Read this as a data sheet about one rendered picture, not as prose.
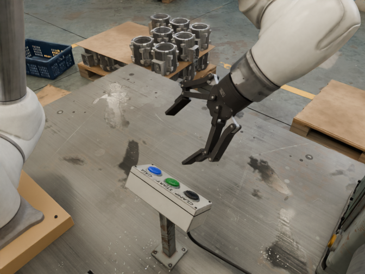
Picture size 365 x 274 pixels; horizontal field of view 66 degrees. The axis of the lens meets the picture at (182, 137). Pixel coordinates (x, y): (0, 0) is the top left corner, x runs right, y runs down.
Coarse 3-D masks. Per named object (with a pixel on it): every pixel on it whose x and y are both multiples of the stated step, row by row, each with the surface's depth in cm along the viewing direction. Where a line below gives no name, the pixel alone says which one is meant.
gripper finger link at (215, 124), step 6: (216, 108) 57; (216, 114) 57; (216, 120) 57; (222, 120) 60; (216, 126) 58; (222, 126) 59; (210, 132) 59; (216, 132) 59; (210, 138) 59; (216, 138) 59; (210, 144) 59; (204, 150) 60
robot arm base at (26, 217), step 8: (24, 200) 78; (24, 208) 75; (32, 208) 76; (16, 216) 71; (24, 216) 73; (32, 216) 74; (40, 216) 75; (8, 224) 69; (16, 224) 71; (24, 224) 72; (32, 224) 74; (0, 232) 68; (8, 232) 69; (16, 232) 71; (0, 240) 68; (8, 240) 70; (0, 248) 69
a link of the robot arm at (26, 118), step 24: (0, 0) 53; (0, 24) 56; (0, 48) 59; (24, 48) 65; (0, 72) 62; (24, 72) 68; (0, 96) 66; (24, 96) 72; (0, 120) 68; (24, 120) 72; (24, 144) 74
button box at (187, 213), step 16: (128, 176) 59; (144, 176) 56; (160, 176) 59; (144, 192) 56; (160, 192) 54; (176, 192) 54; (160, 208) 54; (176, 208) 52; (192, 208) 51; (208, 208) 55; (176, 224) 52; (192, 224) 52
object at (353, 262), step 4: (364, 244) 47; (360, 248) 48; (364, 248) 46; (356, 252) 48; (360, 252) 47; (364, 252) 45; (356, 256) 47; (360, 256) 46; (364, 256) 45; (352, 260) 48; (356, 260) 46; (360, 260) 45; (364, 260) 44; (352, 264) 47; (356, 264) 45; (360, 264) 44; (364, 264) 43; (348, 268) 48; (352, 268) 46; (356, 268) 44; (360, 268) 43; (364, 268) 42; (348, 272) 46; (352, 272) 45; (356, 272) 43; (360, 272) 42; (364, 272) 42
